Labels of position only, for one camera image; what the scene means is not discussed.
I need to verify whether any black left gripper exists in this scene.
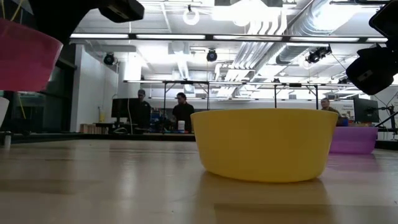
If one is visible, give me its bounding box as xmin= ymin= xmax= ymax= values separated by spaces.
xmin=29 ymin=0 xmax=146 ymax=44

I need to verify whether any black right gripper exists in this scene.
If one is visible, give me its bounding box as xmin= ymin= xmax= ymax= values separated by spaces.
xmin=346 ymin=46 xmax=396 ymax=96

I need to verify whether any pink translucent plastic bowl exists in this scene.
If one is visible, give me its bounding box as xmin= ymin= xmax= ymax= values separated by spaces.
xmin=0 ymin=17 xmax=64 ymax=93

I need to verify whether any purple translucent plastic bowl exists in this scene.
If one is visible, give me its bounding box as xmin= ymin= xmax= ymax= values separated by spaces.
xmin=329 ymin=126 xmax=379 ymax=156

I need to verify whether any yellow plastic bowl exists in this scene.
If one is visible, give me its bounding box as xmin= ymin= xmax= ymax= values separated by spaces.
xmin=190 ymin=108 xmax=339 ymax=184

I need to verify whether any brown wooden slat stack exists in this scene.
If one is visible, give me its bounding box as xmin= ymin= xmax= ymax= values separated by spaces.
xmin=80 ymin=123 xmax=109 ymax=135

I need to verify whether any black computer monitor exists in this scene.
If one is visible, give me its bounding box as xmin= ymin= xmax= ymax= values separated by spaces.
xmin=353 ymin=96 xmax=381 ymax=123
xmin=111 ymin=97 xmax=141 ymax=131

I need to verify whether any person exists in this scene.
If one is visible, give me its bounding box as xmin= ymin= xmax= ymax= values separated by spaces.
xmin=320 ymin=97 xmax=342 ymax=118
xmin=136 ymin=88 xmax=152 ymax=129
xmin=172 ymin=91 xmax=195 ymax=132

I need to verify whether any black ceiling spotlight cluster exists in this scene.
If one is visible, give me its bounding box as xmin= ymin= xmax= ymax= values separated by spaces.
xmin=305 ymin=45 xmax=333 ymax=64

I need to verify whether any black bar with light strips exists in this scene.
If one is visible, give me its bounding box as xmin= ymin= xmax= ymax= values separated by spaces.
xmin=68 ymin=32 xmax=389 ymax=44

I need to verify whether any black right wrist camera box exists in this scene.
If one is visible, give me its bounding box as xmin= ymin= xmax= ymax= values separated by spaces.
xmin=369 ymin=0 xmax=398 ymax=40

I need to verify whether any silver ceiling ventilation duct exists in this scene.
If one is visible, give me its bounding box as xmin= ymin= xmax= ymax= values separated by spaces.
xmin=275 ymin=0 xmax=358 ymax=65

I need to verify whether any white ring light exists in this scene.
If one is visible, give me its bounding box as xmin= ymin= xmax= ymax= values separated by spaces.
xmin=182 ymin=6 xmax=201 ymax=26

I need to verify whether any black background workstation frame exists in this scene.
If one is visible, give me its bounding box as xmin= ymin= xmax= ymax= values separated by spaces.
xmin=123 ymin=79 xmax=358 ymax=110

